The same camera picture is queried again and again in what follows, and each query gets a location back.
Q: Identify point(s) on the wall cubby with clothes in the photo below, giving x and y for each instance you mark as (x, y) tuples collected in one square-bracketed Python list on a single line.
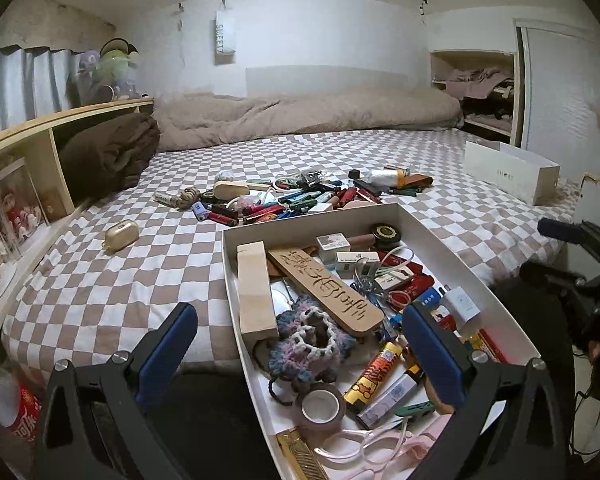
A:
[(475, 85)]

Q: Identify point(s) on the beige fluffy duvet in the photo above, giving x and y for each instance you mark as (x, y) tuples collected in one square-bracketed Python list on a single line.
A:
[(305, 115)]

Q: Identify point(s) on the plain wooden block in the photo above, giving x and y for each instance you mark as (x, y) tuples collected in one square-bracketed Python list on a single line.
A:
[(255, 295)]

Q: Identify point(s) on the white ribbed sliding door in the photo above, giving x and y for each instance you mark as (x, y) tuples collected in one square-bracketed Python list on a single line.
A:
[(555, 90)]

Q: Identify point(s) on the pastel crocheted piece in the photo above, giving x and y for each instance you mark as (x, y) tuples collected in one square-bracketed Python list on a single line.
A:
[(300, 350)]

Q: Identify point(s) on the green plush toy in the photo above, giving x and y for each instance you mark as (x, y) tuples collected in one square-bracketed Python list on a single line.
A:
[(112, 62)]

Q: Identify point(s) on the beige oval case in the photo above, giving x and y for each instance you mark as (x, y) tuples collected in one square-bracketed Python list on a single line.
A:
[(230, 190)]

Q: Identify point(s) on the white charger adapter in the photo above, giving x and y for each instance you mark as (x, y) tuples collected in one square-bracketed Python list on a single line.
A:
[(460, 305)]

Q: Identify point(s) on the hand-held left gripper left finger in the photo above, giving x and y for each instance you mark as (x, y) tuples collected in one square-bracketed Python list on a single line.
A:
[(167, 355)]

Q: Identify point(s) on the beige earbud case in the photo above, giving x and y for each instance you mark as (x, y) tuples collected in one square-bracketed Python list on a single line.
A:
[(121, 235)]

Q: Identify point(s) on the carved wooden plaque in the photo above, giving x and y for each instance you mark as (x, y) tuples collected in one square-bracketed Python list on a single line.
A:
[(330, 292)]

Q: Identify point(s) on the white cardboard box container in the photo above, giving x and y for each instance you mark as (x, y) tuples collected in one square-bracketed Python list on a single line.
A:
[(290, 235)]

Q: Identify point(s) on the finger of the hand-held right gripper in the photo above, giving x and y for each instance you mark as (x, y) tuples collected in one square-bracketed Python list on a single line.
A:
[(545, 275), (560, 230)]

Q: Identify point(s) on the red soda can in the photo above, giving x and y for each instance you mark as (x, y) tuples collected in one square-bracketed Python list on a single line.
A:
[(15, 415)]

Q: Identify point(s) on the clear film roll orange cap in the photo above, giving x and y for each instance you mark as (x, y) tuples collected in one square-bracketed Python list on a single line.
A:
[(387, 176)]

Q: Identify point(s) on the pile of assorted lighters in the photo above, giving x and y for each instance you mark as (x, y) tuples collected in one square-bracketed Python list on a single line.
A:
[(280, 205)]

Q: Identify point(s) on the clear doll display box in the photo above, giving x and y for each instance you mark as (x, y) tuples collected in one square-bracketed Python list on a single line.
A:
[(15, 210)]

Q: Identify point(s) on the long white paper box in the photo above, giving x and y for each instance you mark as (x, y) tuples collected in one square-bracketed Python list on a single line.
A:
[(505, 175)]

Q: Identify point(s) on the small paper roll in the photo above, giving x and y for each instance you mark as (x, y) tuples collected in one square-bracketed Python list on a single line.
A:
[(165, 198)]

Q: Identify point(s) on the brown cylinder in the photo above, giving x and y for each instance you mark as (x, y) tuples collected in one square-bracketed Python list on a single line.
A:
[(361, 241)]

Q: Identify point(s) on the black round tin gold label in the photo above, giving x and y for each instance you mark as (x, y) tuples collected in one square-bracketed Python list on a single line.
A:
[(386, 232)]

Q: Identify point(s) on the yellow printed lighter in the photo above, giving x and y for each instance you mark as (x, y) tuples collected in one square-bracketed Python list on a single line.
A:
[(372, 375)]

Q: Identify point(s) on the dark green flat box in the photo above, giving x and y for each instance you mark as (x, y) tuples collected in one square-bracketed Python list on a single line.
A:
[(405, 191)]

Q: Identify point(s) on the brown folded blanket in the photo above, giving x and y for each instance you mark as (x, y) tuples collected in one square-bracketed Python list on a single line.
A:
[(110, 155)]

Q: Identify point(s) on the grey curtain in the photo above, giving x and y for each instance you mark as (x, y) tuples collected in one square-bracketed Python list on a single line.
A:
[(25, 85)]

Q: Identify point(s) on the flat white packet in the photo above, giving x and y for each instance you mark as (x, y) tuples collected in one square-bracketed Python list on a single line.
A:
[(355, 260)]

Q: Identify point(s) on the brown tape roll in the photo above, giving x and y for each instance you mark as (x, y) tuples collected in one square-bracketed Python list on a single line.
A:
[(330, 425)]

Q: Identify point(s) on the small silver white box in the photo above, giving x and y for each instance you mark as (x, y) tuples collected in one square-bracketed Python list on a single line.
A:
[(332, 242)]

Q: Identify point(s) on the wooden bedside shelf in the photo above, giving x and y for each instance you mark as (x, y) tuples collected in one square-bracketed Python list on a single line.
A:
[(35, 125)]

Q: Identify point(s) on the pink white scissors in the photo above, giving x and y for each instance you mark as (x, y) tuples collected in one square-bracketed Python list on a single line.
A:
[(425, 442)]

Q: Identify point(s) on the green clip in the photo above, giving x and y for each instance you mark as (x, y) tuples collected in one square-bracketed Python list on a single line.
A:
[(412, 409)]

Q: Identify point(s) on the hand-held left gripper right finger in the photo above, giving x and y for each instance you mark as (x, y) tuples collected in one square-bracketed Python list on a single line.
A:
[(437, 355)]

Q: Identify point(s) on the brown leather case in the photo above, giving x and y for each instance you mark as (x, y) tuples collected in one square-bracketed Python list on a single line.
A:
[(420, 180)]

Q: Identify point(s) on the blue lighter white print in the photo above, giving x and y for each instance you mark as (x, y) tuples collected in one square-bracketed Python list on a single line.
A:
[(430, 300)]

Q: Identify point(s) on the gold comb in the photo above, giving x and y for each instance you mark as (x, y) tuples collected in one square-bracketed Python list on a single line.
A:
[(300, 455)]

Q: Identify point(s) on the white hanging paper bag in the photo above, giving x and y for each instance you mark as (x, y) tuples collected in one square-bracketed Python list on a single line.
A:
[(225, 37)]

